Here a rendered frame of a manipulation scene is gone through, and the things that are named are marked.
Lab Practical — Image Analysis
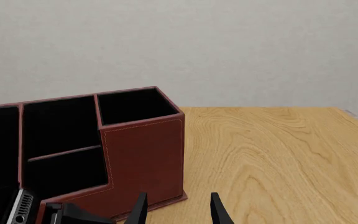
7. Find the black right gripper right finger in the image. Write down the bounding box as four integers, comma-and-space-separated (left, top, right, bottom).
210, 192, 235, 224

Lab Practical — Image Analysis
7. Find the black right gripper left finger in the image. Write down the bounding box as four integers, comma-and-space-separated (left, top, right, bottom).
125, 192, 149, 224

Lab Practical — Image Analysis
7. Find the red-brown desk caddy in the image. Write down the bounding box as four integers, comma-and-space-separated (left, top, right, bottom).
0, 85, 188, 222

